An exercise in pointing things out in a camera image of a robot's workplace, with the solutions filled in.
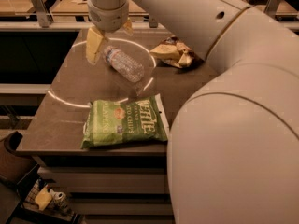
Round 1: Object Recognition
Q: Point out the brown chair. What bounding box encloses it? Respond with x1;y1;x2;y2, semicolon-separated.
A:
0;132;39;200

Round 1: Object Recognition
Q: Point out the left metal bracket post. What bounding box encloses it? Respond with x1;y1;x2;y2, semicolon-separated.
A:
30;0;52;28

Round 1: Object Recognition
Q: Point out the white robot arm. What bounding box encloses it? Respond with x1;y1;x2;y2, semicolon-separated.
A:
89;0;299;224

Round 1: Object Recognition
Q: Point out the green Kettle chips bag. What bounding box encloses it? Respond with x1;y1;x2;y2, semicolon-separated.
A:
81;94;169;149

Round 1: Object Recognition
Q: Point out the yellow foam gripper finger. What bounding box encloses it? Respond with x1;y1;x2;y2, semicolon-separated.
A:
122;19;134;36
86;26;107;65

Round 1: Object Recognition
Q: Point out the yellow cloth on shelf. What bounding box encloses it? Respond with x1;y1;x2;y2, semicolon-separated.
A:
35;187;52;211

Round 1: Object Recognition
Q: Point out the middle metal bracket post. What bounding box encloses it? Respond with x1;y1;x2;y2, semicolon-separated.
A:
149;15;158;28

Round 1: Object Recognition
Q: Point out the right metal bracket post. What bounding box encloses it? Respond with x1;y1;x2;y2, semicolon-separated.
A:
263;0;287;19

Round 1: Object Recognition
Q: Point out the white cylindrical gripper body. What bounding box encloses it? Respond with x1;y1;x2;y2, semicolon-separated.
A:
87;0;129;33

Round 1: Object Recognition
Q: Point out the clear plastic water bottle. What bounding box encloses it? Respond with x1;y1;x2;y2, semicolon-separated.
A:
103;46;145;83

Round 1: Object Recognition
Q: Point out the metal bracket post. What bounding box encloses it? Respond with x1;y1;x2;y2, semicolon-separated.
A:
30;0;52;28
263;0;287;19
149;15;158;28

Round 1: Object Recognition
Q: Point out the brown crumpled chips bag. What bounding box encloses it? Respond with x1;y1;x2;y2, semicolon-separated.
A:
149;36;198;69

